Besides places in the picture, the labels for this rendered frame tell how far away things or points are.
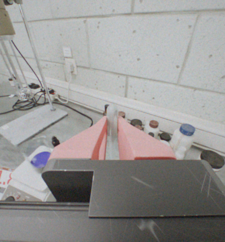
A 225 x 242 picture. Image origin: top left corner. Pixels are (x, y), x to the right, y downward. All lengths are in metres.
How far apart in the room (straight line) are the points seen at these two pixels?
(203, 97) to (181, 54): 0.18
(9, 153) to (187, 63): 0.77
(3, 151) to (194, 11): 0.85
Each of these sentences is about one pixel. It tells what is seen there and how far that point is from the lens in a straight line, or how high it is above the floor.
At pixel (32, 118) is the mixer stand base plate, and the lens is 0.80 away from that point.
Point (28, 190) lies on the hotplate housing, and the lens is 0.42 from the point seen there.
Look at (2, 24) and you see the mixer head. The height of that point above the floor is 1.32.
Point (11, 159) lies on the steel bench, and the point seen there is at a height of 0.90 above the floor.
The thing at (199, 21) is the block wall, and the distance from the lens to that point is 0.54.
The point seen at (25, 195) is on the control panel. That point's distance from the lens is 0.42.
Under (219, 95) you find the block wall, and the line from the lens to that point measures 0.58.
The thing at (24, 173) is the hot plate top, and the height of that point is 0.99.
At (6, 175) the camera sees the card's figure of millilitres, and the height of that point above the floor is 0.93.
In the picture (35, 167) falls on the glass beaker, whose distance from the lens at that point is 0.38.
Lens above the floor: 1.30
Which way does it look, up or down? 37 degrees down
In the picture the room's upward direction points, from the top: straight up
